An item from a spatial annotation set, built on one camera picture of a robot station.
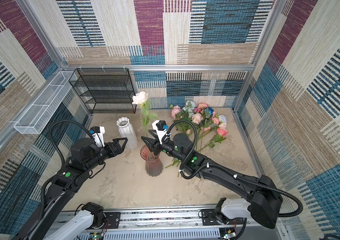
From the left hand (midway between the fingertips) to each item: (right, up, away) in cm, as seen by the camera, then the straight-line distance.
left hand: (122, 139), depth 70 cm
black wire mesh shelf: (-25, +31, +40) cm, 57 cm away
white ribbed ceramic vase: (-2, +3, +15) cm, 15 cm away
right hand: (+12, +1, -3) cm, 12 cm away
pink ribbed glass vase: (+12, -18, +20) cm, 30 cm away
